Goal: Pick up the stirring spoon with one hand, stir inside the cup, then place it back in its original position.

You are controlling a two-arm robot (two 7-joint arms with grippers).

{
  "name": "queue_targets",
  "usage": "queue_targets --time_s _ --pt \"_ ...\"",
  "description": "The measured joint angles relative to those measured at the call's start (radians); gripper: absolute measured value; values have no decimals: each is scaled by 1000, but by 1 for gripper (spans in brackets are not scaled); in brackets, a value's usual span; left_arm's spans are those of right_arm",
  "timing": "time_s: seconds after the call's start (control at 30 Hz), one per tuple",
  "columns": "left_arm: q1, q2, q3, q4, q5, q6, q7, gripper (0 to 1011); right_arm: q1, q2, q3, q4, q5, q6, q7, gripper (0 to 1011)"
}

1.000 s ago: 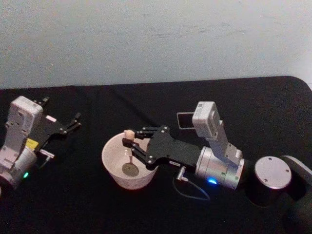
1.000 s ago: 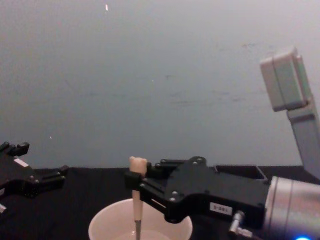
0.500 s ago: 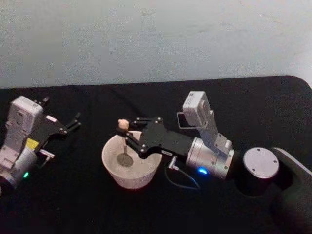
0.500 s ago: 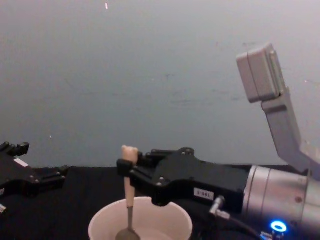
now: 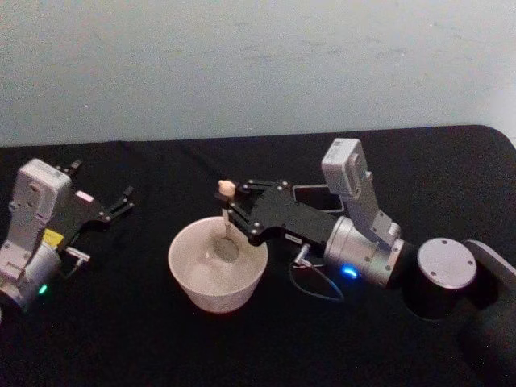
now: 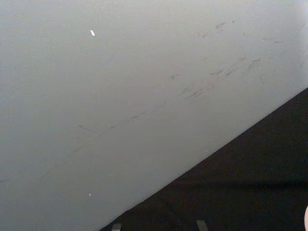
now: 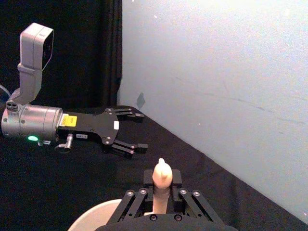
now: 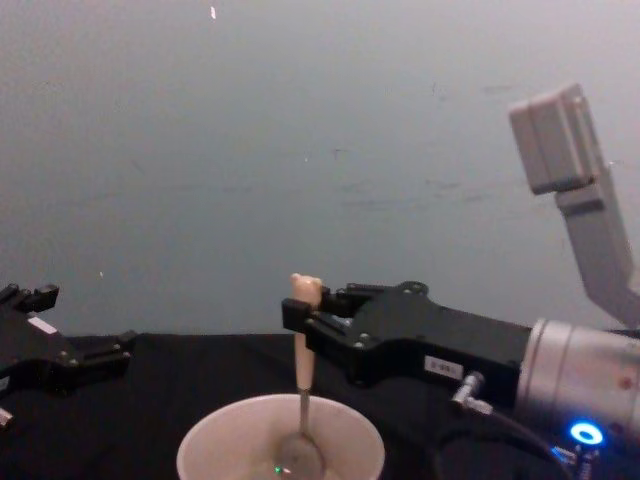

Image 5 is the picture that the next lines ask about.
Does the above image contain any thin right gripper cable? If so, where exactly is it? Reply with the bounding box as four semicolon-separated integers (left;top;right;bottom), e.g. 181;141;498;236
289;243;346;303

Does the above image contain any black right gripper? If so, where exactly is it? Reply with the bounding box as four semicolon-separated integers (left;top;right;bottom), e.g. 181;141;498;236
224;179;344;248

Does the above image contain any thin left gripper cable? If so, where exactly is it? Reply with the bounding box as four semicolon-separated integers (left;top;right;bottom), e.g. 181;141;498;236
59;246;91;280

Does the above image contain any black table cloth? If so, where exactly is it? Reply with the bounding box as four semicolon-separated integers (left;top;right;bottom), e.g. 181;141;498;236
0;124;516;387

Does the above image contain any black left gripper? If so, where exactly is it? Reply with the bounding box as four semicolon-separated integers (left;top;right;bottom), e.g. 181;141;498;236
43;159;136;251

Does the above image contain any white round bowl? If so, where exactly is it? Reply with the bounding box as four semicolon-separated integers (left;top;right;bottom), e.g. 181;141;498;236
168;216;270;315

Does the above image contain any thin gripper cable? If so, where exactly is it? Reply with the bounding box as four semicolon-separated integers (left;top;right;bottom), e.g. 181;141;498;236
59;246;91;280
289;243;346;303

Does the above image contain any steel spoon with beige knob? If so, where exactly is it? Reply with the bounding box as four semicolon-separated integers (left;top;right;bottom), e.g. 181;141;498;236
216;179;242;263

